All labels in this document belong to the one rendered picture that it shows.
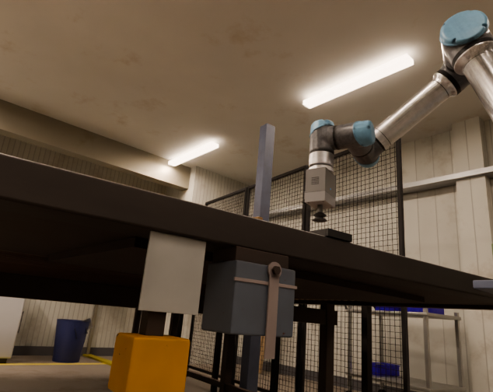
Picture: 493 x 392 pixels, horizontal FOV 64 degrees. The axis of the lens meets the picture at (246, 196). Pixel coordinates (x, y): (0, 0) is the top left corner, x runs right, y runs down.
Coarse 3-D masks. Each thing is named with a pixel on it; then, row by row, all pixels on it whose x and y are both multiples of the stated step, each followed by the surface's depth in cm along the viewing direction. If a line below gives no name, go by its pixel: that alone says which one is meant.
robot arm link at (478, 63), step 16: (464, 16) 106; (480, 16) 103; (448, 32) 106; (464, 32) 103; (480, 32) 101; (448, 48) 108; (464, 48) 104; (480, 48) 102; (448, 64) 115; (464, 64) 105; (480, 64) 101; (480, 80) 101; (480, 96) 102
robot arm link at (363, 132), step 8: (336, 128) 118; (344, 128) 116; (352, 128) 115; (360, 128) 114; (368, 128) 113; (336, 136) 117; (344, 136) 116; (352, 136) 115; (360, 136) 114; (368, 136) 113; (336, 144) 118; (344, 144) 117; (352, 144) 116; (360, 144) 115; (368, 144) 115; (352, 152) 122; (360, 152) 121
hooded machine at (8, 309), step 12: (0, 300) 465; (12, 300) 472; (24, 300) 480; (0, 312) 462; (12, 312) 470; (0, 324) 460; (12, 324) 468; (0, 336) 458; (12, 336) 466; (0, 348) 456; (12, 348) 464; (0, 360) 457
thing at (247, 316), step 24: (216, 264) 72; (240, 264) 67; (264, 264) 71; (216, 288) 70; (240, 288) 66; (264, 288) 69; (288, 288) 72; (216, 312) 68; (240, 312) 65; (264, 312) 68; (288, 312) 71; (288, 336) 70
